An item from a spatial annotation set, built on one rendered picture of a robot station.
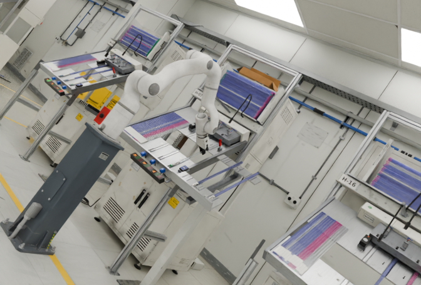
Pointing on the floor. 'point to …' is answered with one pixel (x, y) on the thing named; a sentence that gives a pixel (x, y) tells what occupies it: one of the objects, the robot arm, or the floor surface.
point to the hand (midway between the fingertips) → (202, 151)
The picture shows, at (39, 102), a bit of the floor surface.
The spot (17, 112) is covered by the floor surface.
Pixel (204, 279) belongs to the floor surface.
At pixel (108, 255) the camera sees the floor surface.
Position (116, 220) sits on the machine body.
